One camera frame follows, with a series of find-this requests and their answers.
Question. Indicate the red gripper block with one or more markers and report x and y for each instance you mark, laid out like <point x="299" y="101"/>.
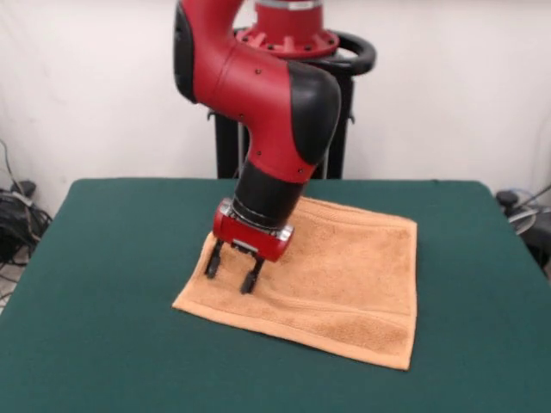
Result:
<point x="254" y="238"/>

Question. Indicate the orange terry towel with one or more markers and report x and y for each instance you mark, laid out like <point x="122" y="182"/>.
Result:
<point x="344" y="279"/>

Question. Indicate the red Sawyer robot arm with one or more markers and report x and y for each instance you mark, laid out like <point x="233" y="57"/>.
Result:
<point x="267" y="94"/>

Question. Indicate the dark green table cloth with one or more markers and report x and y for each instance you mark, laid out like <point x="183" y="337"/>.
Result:
<point x="107" y="258"/>

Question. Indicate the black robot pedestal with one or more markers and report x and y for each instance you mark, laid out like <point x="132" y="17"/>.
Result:
<point x="226" y="150"/>

